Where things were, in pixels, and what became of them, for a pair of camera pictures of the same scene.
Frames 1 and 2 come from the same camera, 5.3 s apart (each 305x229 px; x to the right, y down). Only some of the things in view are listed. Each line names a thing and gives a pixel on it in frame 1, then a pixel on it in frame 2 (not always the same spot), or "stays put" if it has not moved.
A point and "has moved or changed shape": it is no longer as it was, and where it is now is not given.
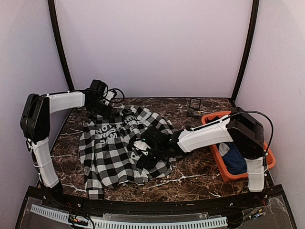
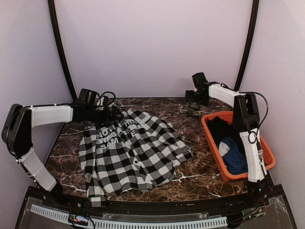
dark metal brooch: (196, 113) stays put
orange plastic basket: (269, 158) stays put
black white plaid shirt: (106, 147) has moved or changed shape
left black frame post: (55, 25) stays put
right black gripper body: (145, 161) -> (201, 99)
